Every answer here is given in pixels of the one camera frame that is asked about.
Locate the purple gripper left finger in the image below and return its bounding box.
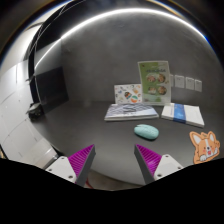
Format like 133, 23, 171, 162
45, 143, 97, 188

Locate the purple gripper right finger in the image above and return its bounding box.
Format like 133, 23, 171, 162
133, 143, 184, 185

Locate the mint green computer mouse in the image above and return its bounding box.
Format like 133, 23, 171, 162
134, 124, 159, 140

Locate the corgi dog mouse pad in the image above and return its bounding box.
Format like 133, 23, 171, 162
189, 131, 220, 164

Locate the grey patterned book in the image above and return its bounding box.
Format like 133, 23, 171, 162
104, 103, 159, 121

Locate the white book blue stripe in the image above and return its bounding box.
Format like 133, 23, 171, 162
161, 103, 205, 128

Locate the small black device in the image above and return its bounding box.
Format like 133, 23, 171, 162
27, 103, 43, 120

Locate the small colourful sticker card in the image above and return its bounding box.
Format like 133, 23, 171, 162
114, 84, 142, 104

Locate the green menu sign stand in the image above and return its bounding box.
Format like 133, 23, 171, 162
138, 61, 171, 106

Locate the black wall monitor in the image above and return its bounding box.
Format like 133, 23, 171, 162
36, 67, 69, 113

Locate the white wall socket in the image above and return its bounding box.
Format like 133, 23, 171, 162
175, 75, 185, 88
186, 77, 195, 90
195, 79, 202, 92

